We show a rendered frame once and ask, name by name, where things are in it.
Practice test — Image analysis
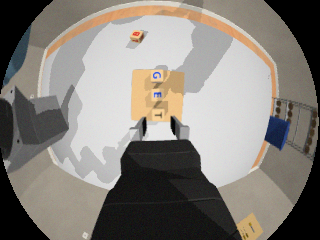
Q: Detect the tan wooden letter block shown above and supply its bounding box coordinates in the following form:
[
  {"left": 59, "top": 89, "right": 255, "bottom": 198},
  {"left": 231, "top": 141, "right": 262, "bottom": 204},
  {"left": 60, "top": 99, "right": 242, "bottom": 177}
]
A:
[
  {"left": 152, "top": 108, "right": 165, "bottom": 121},
  {"left": 150, "top": 69, "right": 164, "bottom": 83},
  {"left": 151, "top": 88, "right": 164, "bottom": 101},
  {"left": 130, "top": 30, "right": 144, "bottom": 43}
]

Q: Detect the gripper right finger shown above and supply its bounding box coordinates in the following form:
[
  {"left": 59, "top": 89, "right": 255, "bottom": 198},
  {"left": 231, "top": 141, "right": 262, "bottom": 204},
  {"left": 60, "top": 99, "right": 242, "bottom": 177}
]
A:
[{"left": 170, "top": 116, "right": 190, "bottom": 140}]

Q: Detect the tan flat mat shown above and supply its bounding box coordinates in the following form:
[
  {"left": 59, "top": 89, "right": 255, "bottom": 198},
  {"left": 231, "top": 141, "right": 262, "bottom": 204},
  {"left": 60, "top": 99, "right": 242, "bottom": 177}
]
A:
[{"left": 131, "top": 70, "right": 184, "bottom": 122}]

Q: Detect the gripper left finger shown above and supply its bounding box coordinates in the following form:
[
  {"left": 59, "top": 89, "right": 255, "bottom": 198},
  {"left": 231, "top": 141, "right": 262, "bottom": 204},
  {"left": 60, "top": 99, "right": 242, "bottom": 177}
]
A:
[{"left": 129, "top": 117, "right": 147, "bottom": 142}]

